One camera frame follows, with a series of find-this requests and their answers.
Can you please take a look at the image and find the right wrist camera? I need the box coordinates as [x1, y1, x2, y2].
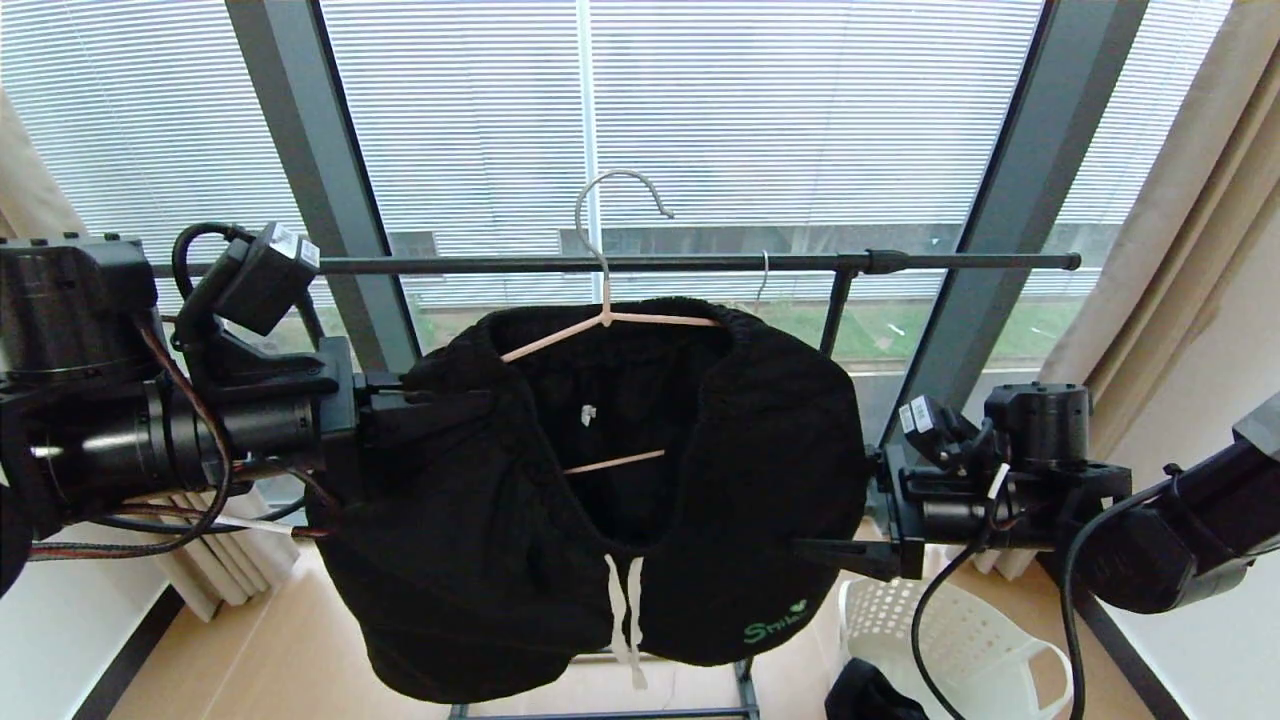
[898, 395, 983, 473]

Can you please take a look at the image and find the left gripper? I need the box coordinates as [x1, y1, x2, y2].
[148, 335, 365, 501]

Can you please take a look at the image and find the white laundry basket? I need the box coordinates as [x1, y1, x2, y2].
[838, 578, 1076, 720]

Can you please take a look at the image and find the beige curtain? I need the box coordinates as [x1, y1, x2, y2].
[975, 0, 1280, 583]
[0, 90, 301, 623]

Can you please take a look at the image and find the black garment with white cords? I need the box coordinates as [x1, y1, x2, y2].
[305, 295, 871, 706]

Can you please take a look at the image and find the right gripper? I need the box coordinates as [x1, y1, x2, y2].
[790, 448, 1003, 581]

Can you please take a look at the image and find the black clothes rack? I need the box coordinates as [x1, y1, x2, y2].
[150, 250, 1083, 720]

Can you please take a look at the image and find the window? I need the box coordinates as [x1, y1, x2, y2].
[0, 0, 1237, 526]

